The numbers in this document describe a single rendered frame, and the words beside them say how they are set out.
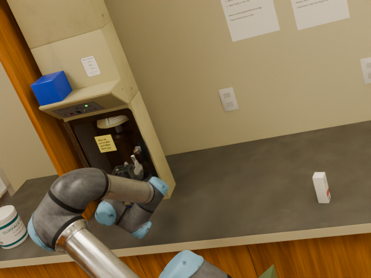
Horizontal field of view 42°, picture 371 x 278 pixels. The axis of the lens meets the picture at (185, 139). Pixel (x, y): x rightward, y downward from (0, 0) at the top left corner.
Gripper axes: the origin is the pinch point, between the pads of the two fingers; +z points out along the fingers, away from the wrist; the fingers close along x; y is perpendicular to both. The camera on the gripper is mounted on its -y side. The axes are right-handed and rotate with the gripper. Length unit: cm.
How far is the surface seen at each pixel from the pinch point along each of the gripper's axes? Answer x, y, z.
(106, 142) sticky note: 11.4, 12.0, 4.5
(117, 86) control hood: -5.3, 35.2, 0.5
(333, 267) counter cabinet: -69, -41, -21
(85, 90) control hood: 8.6, 36.4, 1.3
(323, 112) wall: -72, -14, 49
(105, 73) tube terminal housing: 0.2, 39.7, 5.8
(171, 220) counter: -10.7, -20.6, -10.4
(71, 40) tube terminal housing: 8, 55, 6
